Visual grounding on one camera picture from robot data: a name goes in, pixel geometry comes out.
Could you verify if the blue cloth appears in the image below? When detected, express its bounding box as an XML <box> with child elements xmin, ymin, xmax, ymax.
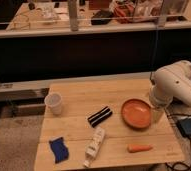
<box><xmin>49</xmin><ymin>137</ymin><xmax>69</xmax><ymax>163</ymax></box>

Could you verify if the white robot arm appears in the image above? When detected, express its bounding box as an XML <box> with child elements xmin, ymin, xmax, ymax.
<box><xmin>149</xmin><ymin>60</ymin><xmax>191</xmax><ymax>107</ymax></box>

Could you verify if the black white striped object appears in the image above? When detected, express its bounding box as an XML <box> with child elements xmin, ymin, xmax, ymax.
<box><xmin>87</xmin><ymin>106</ymin><xmax>113</xmax><ymax>127</ymax></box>

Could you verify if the white plastic bottle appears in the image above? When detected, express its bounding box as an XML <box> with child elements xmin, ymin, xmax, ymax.
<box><xmin>83</xmin><ymin>127</ymin><xmax>105</xmax><ymax>168</ymax></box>

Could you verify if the orange bowl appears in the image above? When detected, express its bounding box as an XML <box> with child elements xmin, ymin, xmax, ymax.
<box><xmin>121</xmin><ymin>99</ymin><xmax>152</xmax><ymax>129</ymax></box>

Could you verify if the grey metal post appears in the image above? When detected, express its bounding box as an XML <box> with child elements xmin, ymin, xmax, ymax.
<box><xmin>68</xmin><ymin>0</ymin><xmax>79</xmax><ymax>31</ymax></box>

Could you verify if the black power box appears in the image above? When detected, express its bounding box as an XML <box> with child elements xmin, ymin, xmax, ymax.
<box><xmin>176</xmin><ymin>118</ymin><xmax>191</xmax><ymax>137</ymax></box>

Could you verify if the black cable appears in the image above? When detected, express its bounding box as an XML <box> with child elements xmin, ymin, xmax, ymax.
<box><xmin>164</xmin><ymin>111</ymin><xmax>191</xmax><ymax>171</ymax></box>

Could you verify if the orange red bag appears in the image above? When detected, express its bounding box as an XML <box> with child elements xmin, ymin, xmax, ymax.
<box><xmin>114</xmin><ymin>4</ymin><xmax>134</xmax><ymax>24</ymax></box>

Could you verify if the orange carrot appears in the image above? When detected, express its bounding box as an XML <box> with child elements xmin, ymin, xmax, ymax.
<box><xmin>127</xmin><ymin>144</ymin><xmax>152</xmax><ymax>153</ymax></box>

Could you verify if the black bag on bench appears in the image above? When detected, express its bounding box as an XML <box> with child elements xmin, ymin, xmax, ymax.
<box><xmin>91</xmin><ymin>10</ymin><xmax>113</xmax><ymax>25</ymax></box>

